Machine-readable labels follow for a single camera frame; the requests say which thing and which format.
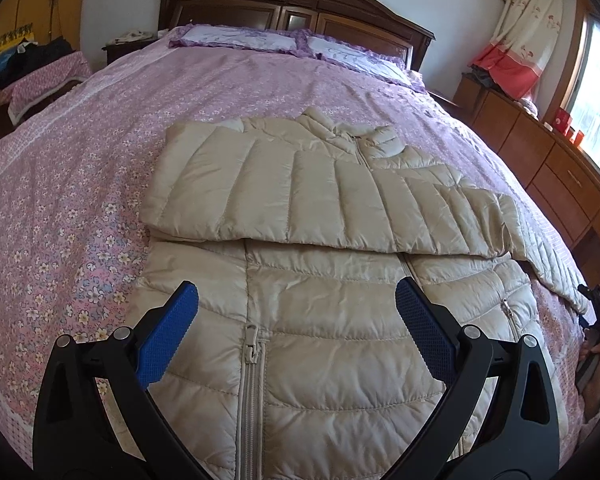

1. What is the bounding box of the dark clothes pile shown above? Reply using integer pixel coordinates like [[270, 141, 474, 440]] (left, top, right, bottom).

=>
[[0, 37, 77, 95]]

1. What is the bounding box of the beige puffer jacket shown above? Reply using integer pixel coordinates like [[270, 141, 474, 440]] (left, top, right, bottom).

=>
[[117, 107, 592, 480]]

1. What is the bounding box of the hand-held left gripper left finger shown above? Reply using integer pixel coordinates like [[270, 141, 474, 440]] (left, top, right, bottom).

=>
[[32, 281, 216, 480]]

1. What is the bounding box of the brown wooden dresser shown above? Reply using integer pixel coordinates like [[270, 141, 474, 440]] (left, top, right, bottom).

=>
[[454, 72, 600, 283]]

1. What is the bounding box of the purple frilled pillow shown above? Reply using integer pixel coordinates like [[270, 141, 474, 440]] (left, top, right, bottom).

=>
[[300, 31, 417, 83], [168, 24, 307, 57]]

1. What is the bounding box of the person's right forearm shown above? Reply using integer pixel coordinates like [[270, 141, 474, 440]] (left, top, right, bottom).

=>
[[580, 387, 600, 448]]

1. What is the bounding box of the pink floral bedsheet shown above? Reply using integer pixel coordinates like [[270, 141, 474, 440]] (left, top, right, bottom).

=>
[[0, 25, 598, 473]]

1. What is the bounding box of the dark wooden headboard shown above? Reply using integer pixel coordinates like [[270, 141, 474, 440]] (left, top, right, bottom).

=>
[[157, 0, 437, 72]]

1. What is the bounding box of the dark wooden nightstand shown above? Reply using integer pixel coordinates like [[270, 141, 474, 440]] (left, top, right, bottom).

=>
[[102, 37, 159, 65]]

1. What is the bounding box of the white cloth on nightstand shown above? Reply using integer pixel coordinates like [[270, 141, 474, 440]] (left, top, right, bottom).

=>
[[111, 30, 157, 45]]

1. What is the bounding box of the yellow wooden wardrobe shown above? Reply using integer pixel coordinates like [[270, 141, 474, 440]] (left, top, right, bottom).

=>
[[0, 0, 90, 92]]

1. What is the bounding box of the cream and red curtain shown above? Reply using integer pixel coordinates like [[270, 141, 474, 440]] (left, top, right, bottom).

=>
[[469, 0, 565, 102]]

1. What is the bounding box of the window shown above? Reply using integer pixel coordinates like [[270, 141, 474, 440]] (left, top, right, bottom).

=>
[[564, 0, 600, 183]]

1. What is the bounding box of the large red box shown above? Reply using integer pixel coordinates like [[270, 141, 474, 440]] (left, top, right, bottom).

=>
[[552, 107, 574, 134]]

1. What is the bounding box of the chair with pink cloth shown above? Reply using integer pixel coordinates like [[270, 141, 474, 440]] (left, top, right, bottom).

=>
[[0, 50, 94, 127]]

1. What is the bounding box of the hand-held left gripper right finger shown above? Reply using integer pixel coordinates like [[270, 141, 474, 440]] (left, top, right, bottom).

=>
[[395, 276, 561, 480]]

